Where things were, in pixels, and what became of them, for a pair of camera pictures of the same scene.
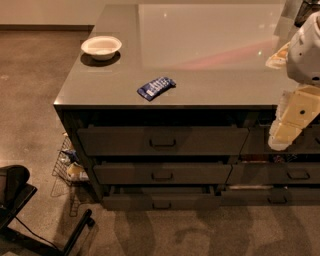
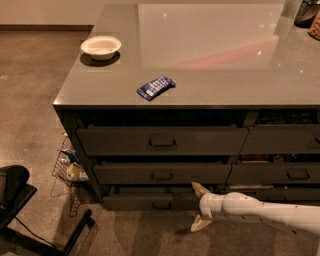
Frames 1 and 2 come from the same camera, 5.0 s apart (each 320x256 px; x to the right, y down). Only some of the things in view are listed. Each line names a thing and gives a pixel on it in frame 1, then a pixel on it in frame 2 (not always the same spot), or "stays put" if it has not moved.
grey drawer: (162, 140) stays put
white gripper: (305, 58) to (207, 205)
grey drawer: (162, 173) stays put
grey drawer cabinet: (170, 107) stays put
